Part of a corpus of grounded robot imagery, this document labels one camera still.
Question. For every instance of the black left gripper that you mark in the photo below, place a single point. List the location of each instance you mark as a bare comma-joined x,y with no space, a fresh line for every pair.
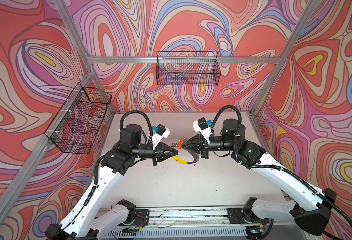
159,154

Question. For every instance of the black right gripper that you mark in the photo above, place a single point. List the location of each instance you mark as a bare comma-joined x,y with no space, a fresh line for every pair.
199,142

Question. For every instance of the grey keyring with yellow grip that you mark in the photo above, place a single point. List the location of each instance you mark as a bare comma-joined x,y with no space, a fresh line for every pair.
182,160

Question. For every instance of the key with red tag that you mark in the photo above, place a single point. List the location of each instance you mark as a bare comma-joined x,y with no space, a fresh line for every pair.
178,145

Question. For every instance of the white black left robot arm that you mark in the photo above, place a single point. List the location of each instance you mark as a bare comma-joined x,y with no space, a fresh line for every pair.
82,223

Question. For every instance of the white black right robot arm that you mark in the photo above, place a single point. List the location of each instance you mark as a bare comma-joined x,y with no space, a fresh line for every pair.
309,207

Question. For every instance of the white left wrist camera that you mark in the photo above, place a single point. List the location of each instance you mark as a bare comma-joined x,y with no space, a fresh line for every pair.
159,132

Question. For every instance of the black wire basket back wall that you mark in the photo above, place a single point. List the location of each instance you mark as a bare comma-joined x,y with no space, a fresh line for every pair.
187,68

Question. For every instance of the black wire basket wall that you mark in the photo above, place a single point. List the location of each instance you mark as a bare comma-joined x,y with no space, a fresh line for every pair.
187,68
76,132

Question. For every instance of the black wire basket left wall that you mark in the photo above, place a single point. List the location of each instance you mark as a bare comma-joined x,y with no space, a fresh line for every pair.
76,132

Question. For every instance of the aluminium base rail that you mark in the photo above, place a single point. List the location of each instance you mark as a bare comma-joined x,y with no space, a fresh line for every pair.
192,223

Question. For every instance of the aluminium frame extrusion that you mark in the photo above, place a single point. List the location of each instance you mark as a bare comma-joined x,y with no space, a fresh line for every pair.
153,56

